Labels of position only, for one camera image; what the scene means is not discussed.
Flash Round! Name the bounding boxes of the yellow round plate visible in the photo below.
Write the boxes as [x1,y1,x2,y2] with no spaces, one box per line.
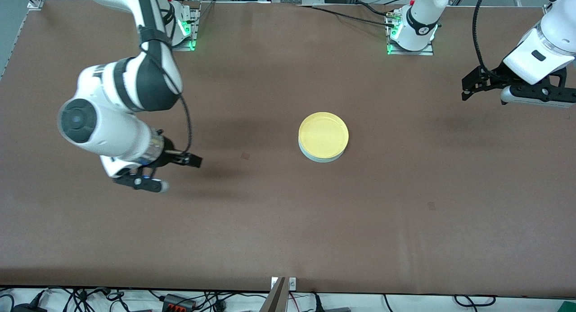
[298,112,349,160]

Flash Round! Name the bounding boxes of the black power adapter red buttons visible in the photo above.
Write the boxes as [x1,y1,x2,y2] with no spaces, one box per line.
[162,294,197,311]

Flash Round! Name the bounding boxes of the long black table cable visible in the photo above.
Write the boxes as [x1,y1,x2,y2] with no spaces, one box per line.
[296,4,399,28]

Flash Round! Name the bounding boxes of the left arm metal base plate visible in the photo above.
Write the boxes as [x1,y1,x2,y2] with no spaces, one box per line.
[386,32,435,56]

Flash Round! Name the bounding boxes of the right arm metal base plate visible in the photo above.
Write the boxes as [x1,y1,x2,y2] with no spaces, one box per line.
[173,5,201,52]

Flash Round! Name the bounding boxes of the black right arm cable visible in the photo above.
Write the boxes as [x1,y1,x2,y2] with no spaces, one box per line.
[137,26,194,154]

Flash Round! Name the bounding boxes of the pale green round plate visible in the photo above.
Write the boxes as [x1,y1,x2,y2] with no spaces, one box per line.
[298,140,348,164]

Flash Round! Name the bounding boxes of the black looped floor cable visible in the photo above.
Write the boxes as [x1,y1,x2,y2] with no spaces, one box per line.
[453,294,497,307]

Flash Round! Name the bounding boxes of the grey camera pole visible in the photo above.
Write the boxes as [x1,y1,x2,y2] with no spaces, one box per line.
[260,277,288,312]

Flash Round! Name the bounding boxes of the short black table cable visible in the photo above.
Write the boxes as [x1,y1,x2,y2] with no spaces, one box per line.
[355,1,390,16]

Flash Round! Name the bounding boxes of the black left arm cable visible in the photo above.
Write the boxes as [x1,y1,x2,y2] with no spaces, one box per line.
[471,0,495,77]

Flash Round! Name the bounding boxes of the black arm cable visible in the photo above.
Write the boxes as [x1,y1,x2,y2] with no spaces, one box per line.
[137,26,194,154]
[471,0,495,77]

